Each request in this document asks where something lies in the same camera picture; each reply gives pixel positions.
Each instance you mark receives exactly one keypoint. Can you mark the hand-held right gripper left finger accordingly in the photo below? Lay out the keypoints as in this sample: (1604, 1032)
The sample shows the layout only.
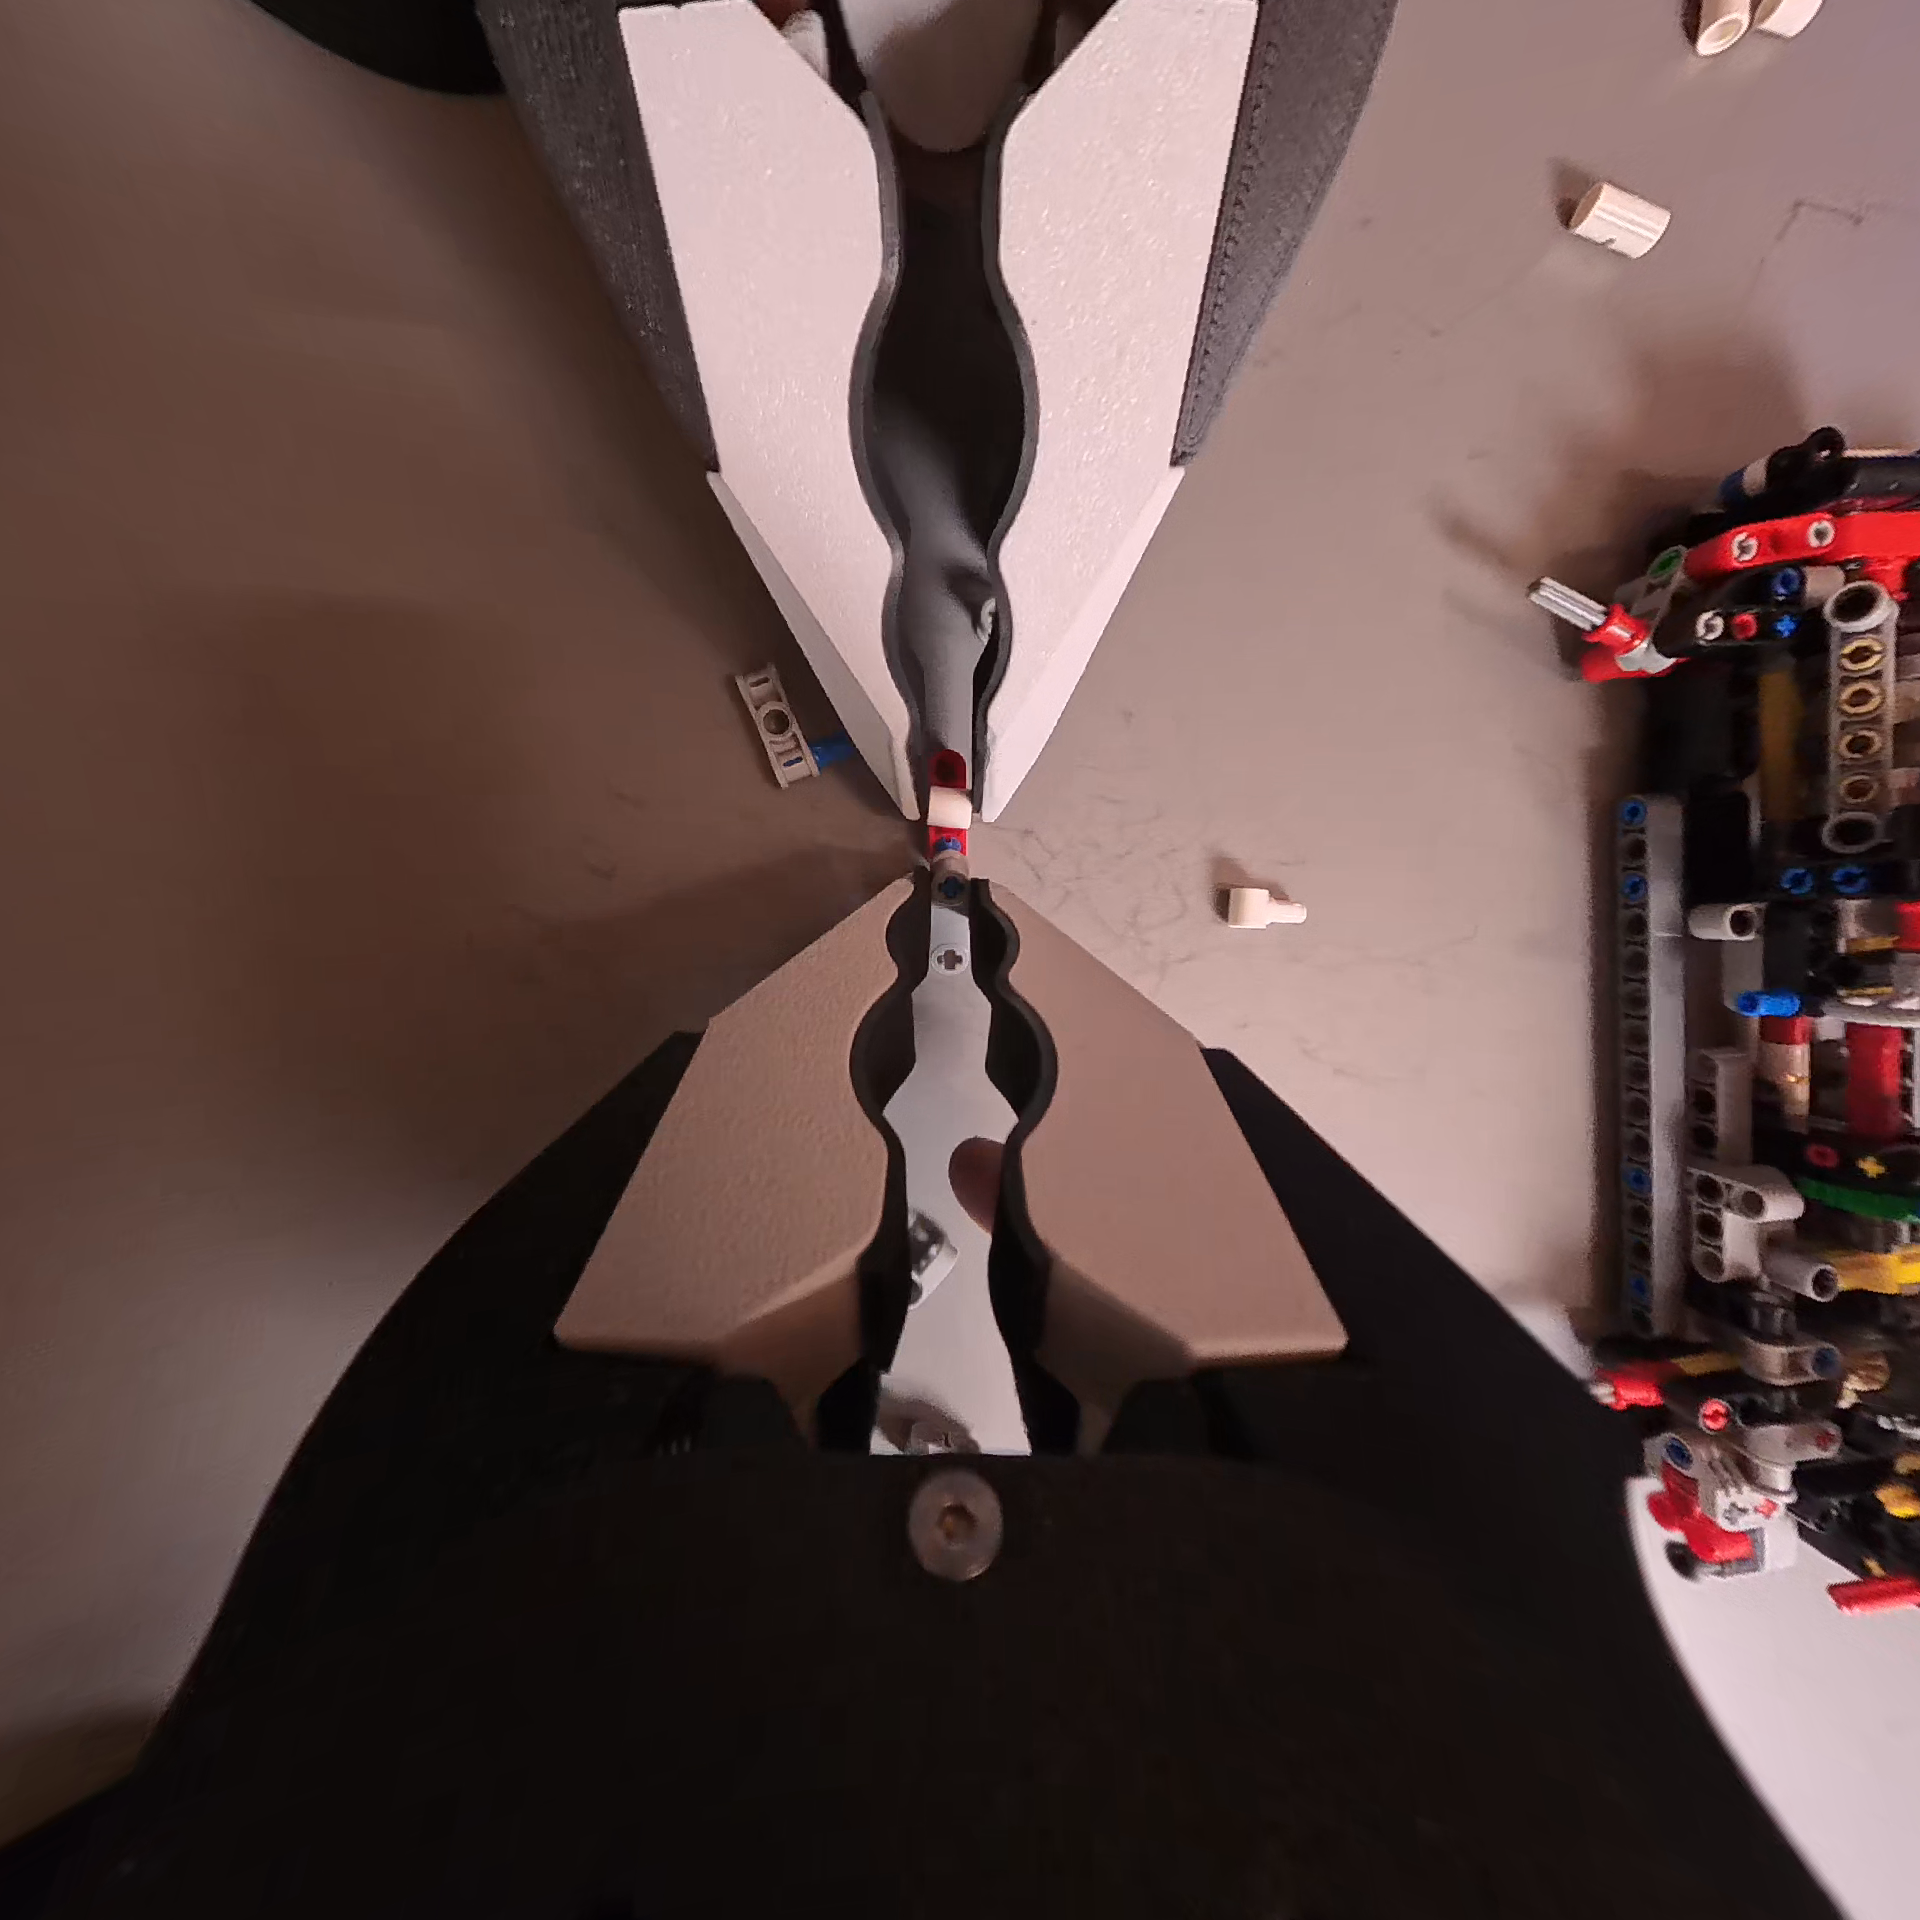
(720, 1198)

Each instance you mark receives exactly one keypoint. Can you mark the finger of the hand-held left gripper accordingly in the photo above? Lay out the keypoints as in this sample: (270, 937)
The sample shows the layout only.
(1126, 299)
(752, 299)

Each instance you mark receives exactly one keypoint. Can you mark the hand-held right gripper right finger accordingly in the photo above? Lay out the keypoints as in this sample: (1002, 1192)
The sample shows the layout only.
(1185, 1198)

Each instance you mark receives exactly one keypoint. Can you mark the red short beam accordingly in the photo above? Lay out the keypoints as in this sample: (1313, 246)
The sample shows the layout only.
(948, 769)

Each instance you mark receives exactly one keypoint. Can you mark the toy brick car chassis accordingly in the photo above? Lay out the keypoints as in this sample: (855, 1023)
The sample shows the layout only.
(1801, 899)

